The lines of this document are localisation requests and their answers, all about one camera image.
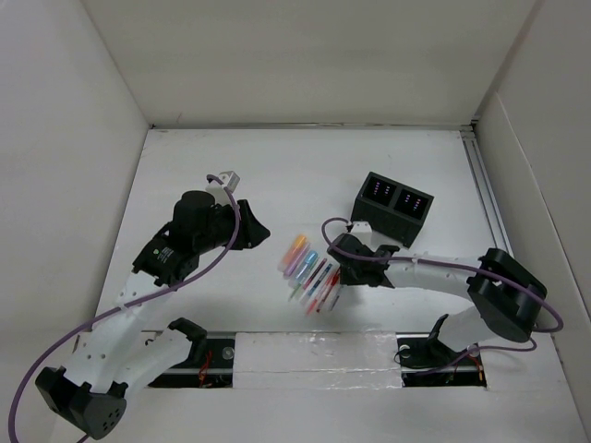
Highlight black gel pen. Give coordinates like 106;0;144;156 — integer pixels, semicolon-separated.
316;275;341;313

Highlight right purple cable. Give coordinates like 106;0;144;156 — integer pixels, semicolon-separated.
321;217;565;377

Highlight orange highlighter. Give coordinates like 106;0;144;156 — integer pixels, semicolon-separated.
278;234;307;272

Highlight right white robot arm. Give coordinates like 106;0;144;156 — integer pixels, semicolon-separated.
328;233;548;369

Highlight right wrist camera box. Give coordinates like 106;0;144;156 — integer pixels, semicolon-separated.
347;221;373;245

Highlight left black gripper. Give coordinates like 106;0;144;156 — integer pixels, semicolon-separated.
195;199;269;254

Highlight blue gel pen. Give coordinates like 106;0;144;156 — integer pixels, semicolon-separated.
300;263;332;305

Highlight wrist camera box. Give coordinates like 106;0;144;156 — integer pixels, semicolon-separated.
347;221;373;245
205;171;240;206

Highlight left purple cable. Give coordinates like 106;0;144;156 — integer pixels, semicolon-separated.
7;174;242;440

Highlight dark red gel pen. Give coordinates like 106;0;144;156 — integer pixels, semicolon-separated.
300;258;328;300

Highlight black two-slot pen holder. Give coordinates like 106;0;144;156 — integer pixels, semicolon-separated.
350;172;434;248

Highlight aluminium rail right side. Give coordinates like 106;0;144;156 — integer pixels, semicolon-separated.
460;126;513;255

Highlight pink highlighter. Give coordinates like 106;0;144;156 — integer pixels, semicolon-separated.
283;242;310;279

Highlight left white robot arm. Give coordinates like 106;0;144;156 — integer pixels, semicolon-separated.
35;191;271;440

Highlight blue highlighter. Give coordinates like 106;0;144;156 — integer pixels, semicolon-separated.
290;250;319;288

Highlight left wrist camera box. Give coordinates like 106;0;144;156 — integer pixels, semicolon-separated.
205;171;240;206

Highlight purple cable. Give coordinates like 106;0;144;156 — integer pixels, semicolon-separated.
321;217;565;377
7;174;242;440

